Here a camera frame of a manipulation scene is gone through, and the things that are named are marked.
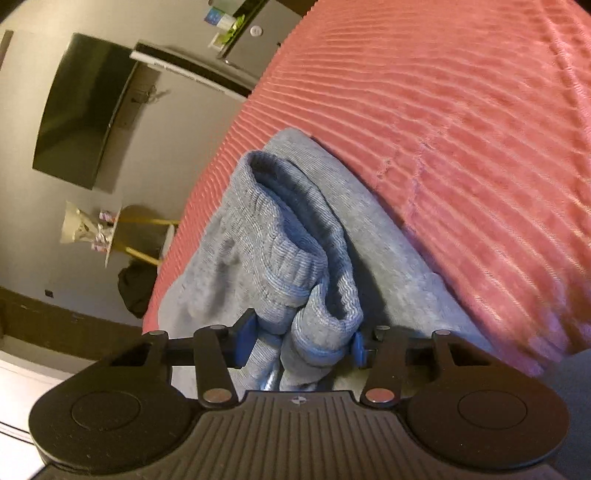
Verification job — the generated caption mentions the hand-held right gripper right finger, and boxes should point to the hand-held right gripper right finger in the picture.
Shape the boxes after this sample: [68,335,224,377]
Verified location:
[351,325,498,409]

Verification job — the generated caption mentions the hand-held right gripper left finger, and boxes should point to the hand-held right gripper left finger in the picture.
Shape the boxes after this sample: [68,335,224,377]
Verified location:
[99,308,257,409]

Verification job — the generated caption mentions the grey pants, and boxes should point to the grey pants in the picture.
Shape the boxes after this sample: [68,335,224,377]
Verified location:
[141,128,500,394]

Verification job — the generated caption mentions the black bag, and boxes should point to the black bag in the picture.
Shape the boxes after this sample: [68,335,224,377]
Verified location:
[117,264,160,319]

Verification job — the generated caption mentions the yellow legged side table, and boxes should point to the yellow legged side table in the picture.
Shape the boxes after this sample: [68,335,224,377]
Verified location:
[103,205,181,269]

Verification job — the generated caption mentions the cream wrapped flower bouquet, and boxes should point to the cream wrapped flower bouquet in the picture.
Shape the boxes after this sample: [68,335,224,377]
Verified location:
[61,200,101,246]

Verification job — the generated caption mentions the dark cloth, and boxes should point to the dark cloth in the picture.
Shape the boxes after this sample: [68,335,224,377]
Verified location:
[549,348,591,480]

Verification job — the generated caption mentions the pink ribbed blanket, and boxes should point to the pink ribbed blanket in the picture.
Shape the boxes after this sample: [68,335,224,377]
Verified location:
[154,0,591,384]

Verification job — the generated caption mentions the tall white air conditioner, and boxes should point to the tall white air conditioner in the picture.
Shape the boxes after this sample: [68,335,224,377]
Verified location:
[130,41,253,100]

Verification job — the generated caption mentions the grey drawer cabinet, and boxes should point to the grey drawer cabinet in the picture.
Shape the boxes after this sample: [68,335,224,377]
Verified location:
[216,0,319,88]

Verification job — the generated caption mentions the green packet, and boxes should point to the green packet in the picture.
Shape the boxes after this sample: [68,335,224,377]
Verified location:
[221,14,246,45]

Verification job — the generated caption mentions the dark wall cable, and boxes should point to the dark wall cable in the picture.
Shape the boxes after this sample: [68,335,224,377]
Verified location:
[131,87,163,105]

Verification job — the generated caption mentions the black wall television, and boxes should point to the black wall television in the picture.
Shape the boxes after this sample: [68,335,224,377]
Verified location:
[32,32,140,191]

